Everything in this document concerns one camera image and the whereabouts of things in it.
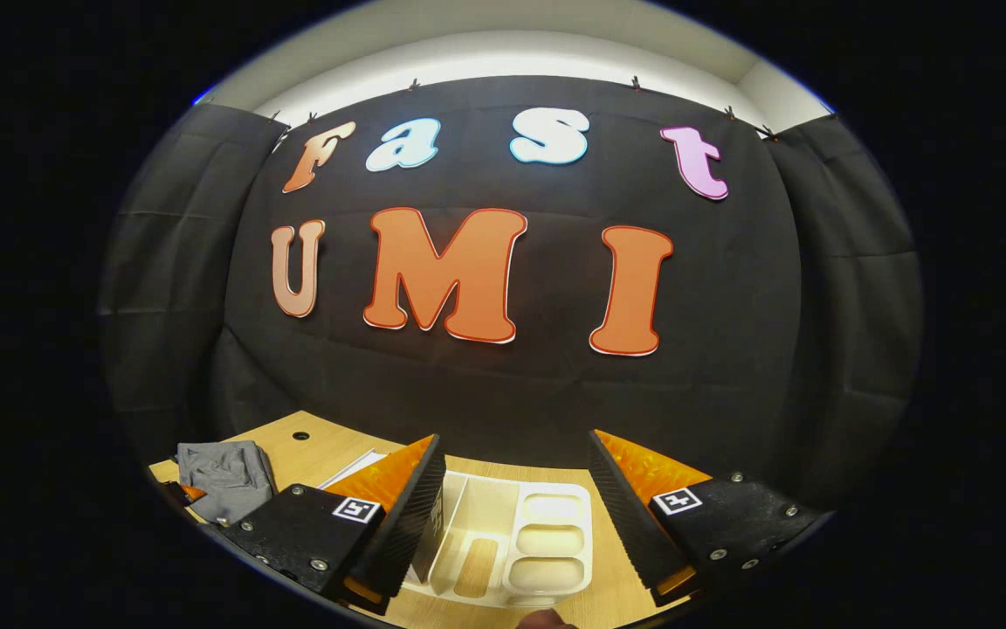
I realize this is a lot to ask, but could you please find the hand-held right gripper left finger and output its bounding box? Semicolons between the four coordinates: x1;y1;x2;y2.
222;433;449;617

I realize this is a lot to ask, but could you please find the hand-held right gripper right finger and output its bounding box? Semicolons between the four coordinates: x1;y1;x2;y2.
588;428;824;609

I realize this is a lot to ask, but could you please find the white plastic bookshelf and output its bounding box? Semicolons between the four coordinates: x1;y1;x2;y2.
405;470;596;607

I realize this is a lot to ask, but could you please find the grey schoolbag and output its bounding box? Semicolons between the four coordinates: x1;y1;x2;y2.
173;439;279;527

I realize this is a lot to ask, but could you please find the black backdrop cloth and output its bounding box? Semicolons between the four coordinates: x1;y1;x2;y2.
100;74;925;516

